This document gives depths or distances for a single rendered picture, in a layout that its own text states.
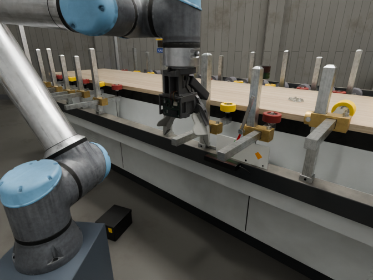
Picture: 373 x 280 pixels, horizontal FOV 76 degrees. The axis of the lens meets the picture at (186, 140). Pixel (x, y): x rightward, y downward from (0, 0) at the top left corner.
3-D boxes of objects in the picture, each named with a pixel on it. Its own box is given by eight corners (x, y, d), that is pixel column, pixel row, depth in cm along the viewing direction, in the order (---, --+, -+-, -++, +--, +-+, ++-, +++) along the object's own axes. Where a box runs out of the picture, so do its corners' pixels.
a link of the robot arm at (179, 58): (177, 47, 63) (209, 47, 58) (177, 66, 65) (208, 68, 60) (155, 47, 56) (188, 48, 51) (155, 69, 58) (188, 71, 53)
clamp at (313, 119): (345, 134, 78) (349, 119, 76) (302, 125, 86) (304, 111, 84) (348, 129, 82) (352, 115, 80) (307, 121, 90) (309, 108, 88)
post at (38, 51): (46, 99, 243) (35, 49, 225) (45, 98, 245) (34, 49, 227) (50, 98, 245) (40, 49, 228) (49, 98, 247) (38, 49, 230)
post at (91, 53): (99, 115, 182) (90, 48, 164) (96, 114, 184) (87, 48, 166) (103, 114, 184) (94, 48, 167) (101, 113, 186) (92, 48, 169)
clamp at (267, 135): (268, 143, 97) (270, 131, 95) (238, 135, 105) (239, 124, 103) (273, 139, 101) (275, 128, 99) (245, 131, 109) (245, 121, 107)
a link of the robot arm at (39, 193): (-1, 234, 66) (-22, 180, 60) (49, 199, 81) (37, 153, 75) (41, 248, 62) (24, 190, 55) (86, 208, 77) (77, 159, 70)
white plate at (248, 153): (266, 169, 101) (270, 148, 97) (215, 153, 116) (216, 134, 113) (267, 169, 101) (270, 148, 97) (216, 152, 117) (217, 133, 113)
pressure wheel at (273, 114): (274, 140, 105) (277, 115, 101) (257, 136, 110) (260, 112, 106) (281, 136, 111) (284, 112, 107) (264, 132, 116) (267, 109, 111)
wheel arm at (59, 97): (50, 102, 173) (49, 96, 171) (48, 101, 175) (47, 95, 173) (104, 94, 204) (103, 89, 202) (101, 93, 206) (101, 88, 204)
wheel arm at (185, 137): (177, 148, 98) (176, 139, 96) (171, 146, 100) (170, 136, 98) (231, 124, 128) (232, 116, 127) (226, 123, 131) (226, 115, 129)
